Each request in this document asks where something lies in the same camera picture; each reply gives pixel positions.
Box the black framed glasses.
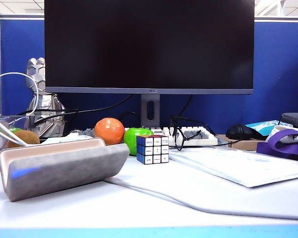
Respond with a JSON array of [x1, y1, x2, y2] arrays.
[[169, 115, 216, 151]]

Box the large green apple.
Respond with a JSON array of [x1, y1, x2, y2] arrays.
[[123, 126, 154, 156]]

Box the paper document in sleeve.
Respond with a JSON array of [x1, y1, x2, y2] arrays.
[[168, 146, 298, 188]]

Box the black computer monitor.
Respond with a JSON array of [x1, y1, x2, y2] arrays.
[[44, 0, 255, 128]]

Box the orange fruit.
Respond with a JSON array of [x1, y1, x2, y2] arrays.
[[94, 117, 125, 146]]

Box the brown cardboard pad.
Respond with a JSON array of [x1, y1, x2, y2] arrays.
[[215, 133, 268, 151]]

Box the blue white packet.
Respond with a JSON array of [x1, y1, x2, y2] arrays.
[[245, 119, 294, 136]]

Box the rubik's cube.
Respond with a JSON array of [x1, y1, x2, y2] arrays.
[[136, 134, 170, 165]]

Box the black computer mouse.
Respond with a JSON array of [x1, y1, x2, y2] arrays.
[[225, 123, 254, 140]]

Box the black mouse cable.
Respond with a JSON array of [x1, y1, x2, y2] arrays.
[[213, 139, 242, 147]]

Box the dark grey pouch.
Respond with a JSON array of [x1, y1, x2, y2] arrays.
[[279, 112, 298, 131]]

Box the white grey keyboard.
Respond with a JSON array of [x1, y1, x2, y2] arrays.
[[69, 125, 219, 147]]

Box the purple cloth bag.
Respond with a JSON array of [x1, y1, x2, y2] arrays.
[[256, 128, 298, 163]]

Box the grey glasses case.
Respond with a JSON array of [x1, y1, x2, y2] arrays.
[[0, 137, 130, 202]]

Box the blue partition panel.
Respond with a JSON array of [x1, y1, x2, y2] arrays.
[[0, 18, 298, 134]]

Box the brown kiwi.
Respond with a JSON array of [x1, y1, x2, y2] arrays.
[[7, 129, 40, 148]]

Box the silver robot figurine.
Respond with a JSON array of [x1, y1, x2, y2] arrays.
[[24, 57, 66, 137]]

